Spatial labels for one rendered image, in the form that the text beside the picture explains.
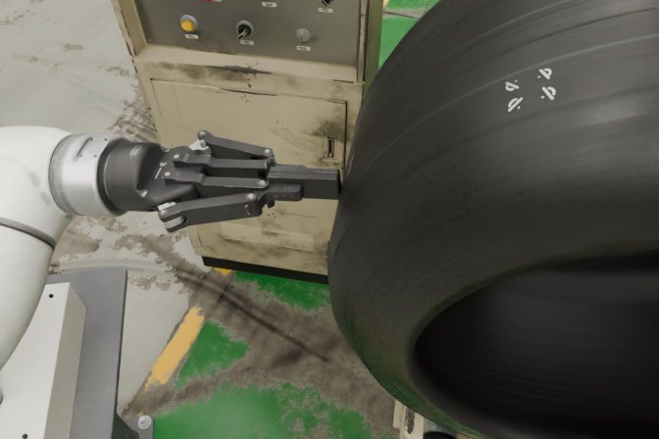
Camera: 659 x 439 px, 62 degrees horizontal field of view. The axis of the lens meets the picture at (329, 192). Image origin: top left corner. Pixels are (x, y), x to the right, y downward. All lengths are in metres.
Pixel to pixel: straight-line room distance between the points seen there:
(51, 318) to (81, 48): 2.20
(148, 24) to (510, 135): 1.10
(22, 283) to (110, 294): 0.63
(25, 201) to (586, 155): 0.52
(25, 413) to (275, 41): 0.85
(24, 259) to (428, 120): 0.42
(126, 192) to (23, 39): 2.82
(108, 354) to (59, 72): 2.07
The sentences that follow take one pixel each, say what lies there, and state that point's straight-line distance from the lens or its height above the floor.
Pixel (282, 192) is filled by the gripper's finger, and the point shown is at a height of 1.25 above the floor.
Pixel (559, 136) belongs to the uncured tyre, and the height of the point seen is 1.43.
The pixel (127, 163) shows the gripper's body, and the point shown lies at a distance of 0.59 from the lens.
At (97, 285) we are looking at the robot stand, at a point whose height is 0.65.
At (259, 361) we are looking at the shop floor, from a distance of 1.82.
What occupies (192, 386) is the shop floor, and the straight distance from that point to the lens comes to 1.83.
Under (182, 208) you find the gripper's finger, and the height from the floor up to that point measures 1.24.
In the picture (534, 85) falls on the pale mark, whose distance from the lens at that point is 0.38.
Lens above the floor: 1.66
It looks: 49 degrees down
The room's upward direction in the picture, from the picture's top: straight up
